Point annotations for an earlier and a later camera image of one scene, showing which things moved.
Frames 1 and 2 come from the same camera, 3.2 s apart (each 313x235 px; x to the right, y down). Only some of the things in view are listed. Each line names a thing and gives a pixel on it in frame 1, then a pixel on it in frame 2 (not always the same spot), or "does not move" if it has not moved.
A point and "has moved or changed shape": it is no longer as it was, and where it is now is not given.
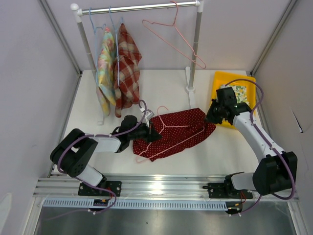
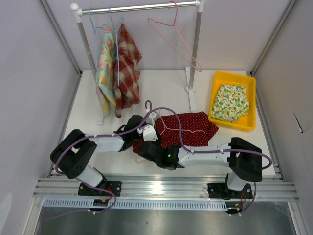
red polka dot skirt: x=178 y=129 does not move
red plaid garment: x=126 y=71 does not move
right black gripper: x=210 y=117 → x=154 y=142
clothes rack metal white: x=190 y=72 does not move
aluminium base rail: x=145 y=187 does not move
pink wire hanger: x=159 y=133 has moved or changed shape
